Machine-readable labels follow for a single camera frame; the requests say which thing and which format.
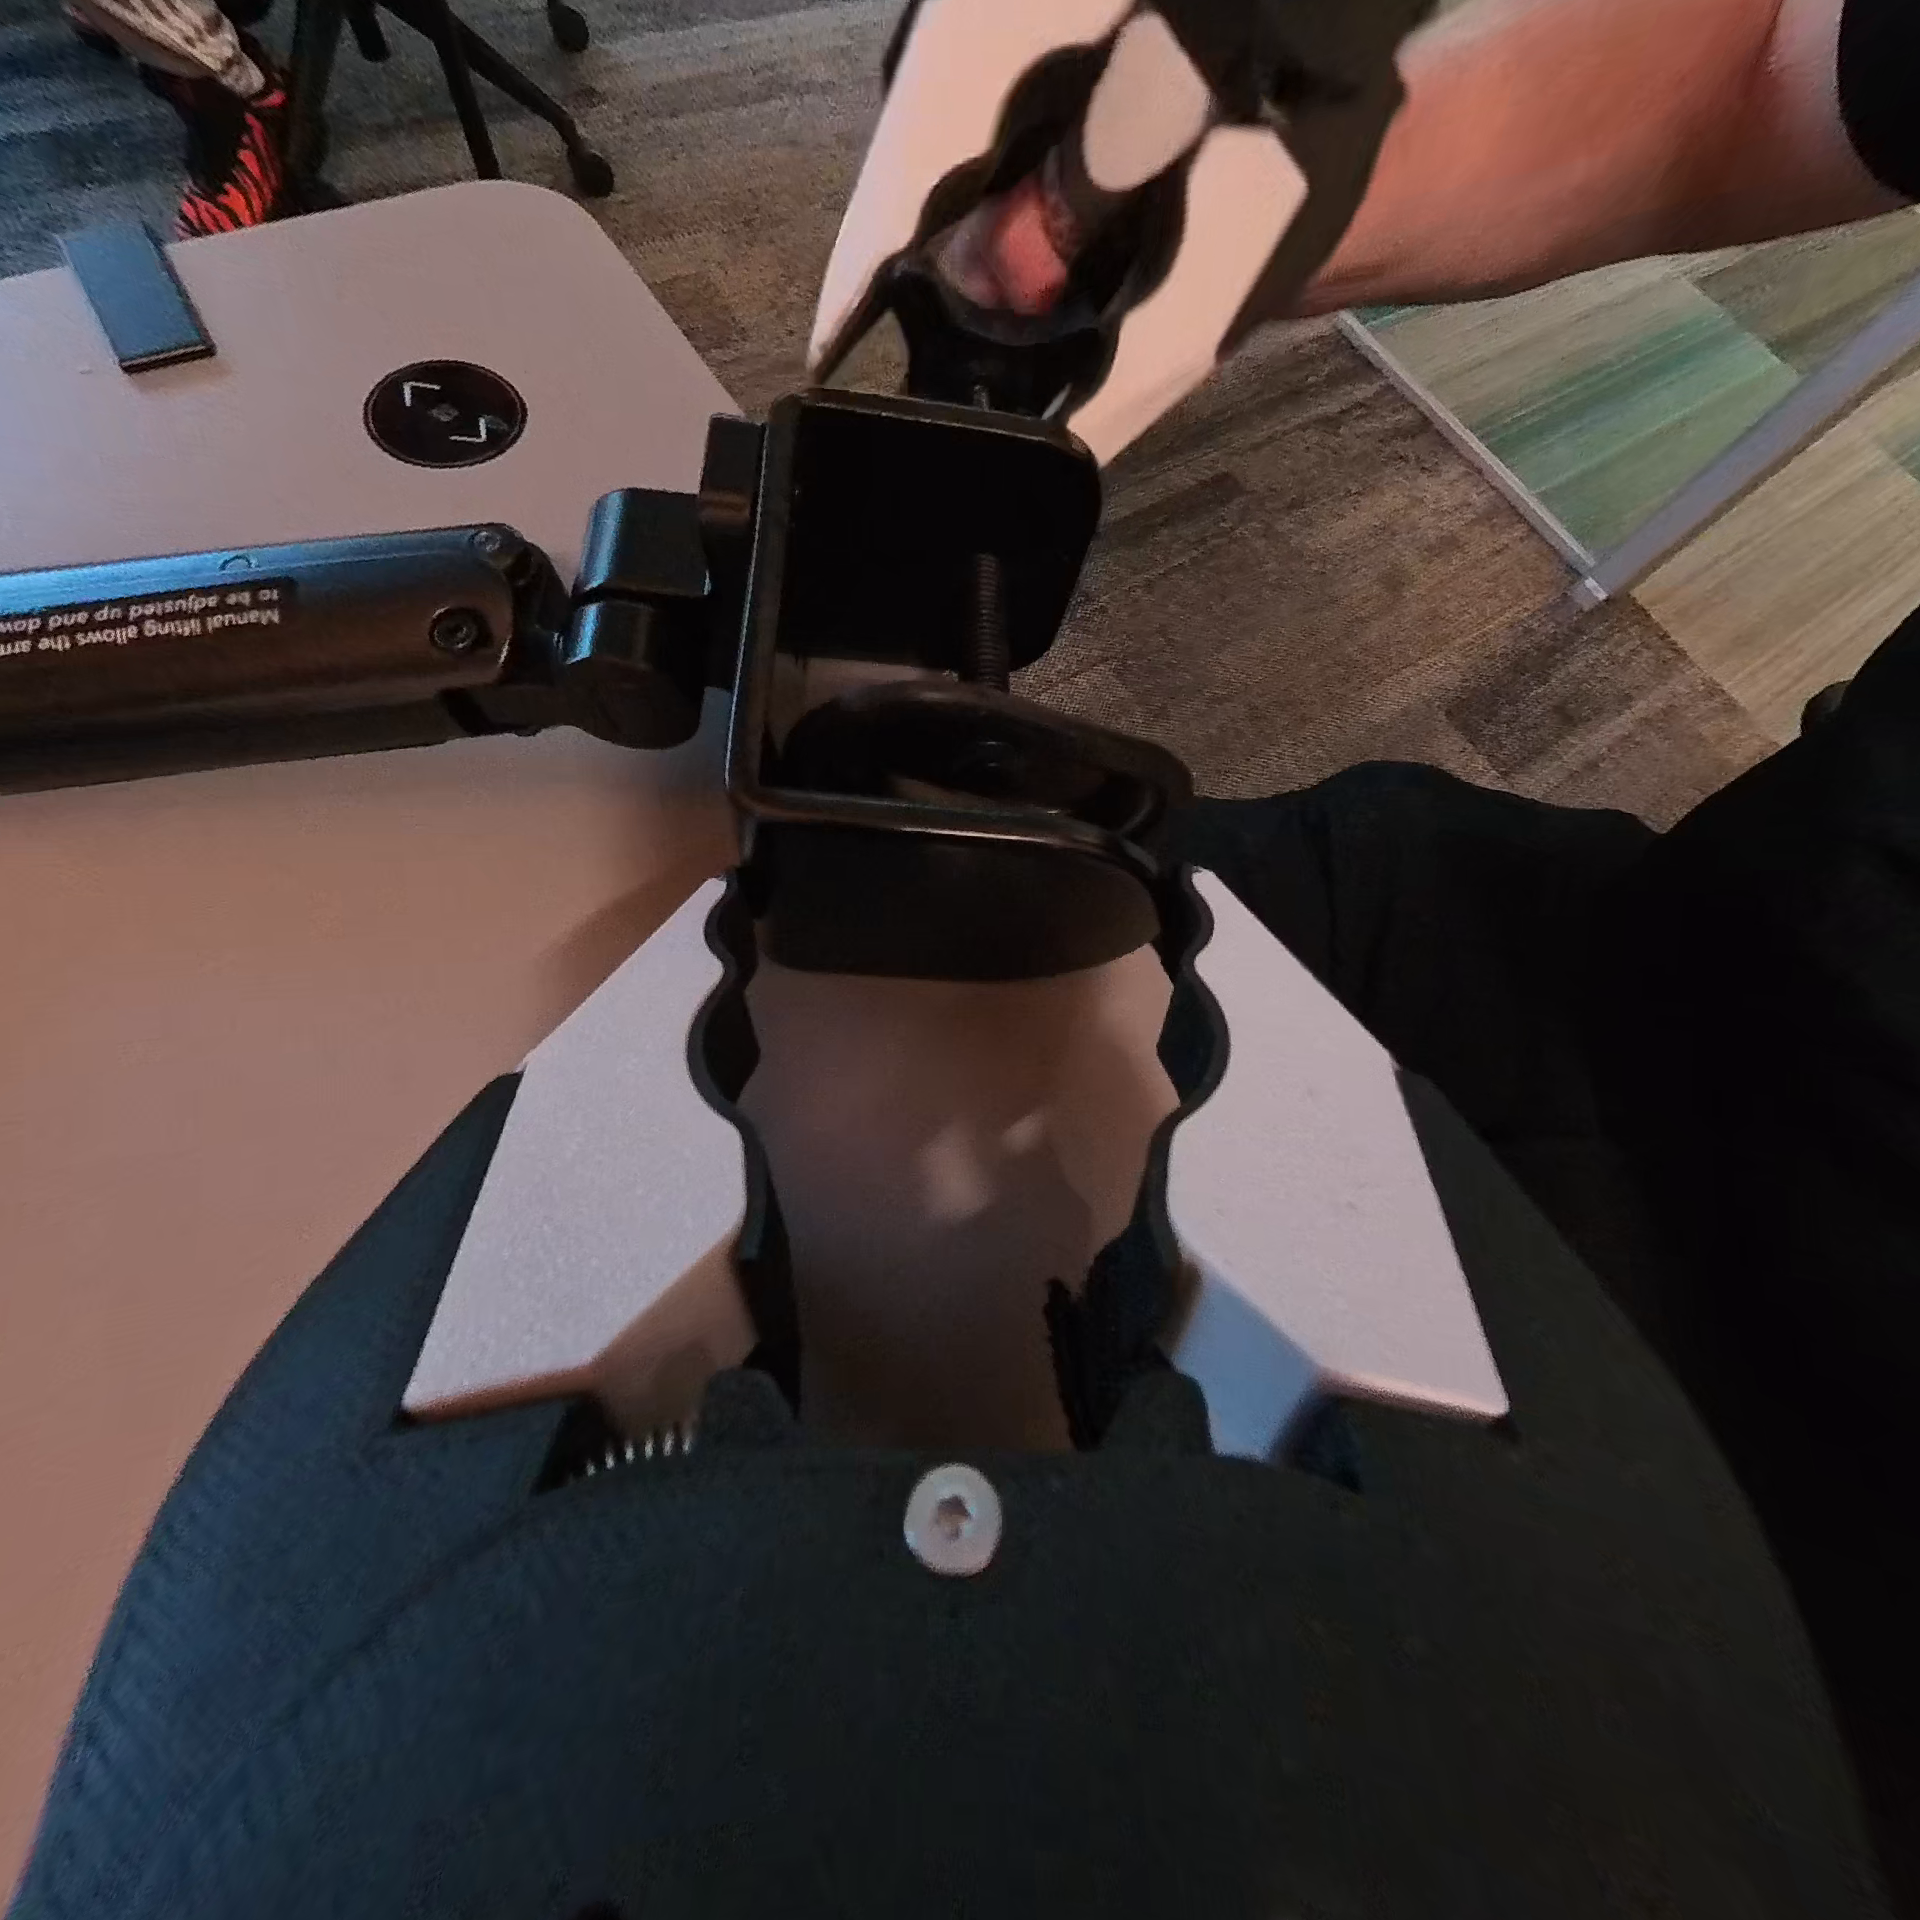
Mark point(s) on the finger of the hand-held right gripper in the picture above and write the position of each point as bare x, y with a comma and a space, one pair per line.
1224, 254
930, 107

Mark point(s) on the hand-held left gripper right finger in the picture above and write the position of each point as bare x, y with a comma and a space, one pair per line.
1335, 1230

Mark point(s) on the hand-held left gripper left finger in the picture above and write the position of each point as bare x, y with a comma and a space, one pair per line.
599, 1230

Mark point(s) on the black desk clamp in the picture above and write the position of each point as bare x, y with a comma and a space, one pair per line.
930, 510

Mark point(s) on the person's right forearm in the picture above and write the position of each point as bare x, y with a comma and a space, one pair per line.
1575, 149

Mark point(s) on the person's right hand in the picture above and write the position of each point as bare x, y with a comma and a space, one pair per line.
1019, 248

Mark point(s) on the black wheeled office chair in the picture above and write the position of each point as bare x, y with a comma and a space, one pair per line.
495, 91

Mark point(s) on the black round table disc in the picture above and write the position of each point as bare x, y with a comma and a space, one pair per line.
399, 436

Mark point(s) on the black rectangular table plate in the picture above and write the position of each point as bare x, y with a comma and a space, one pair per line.
136, 300

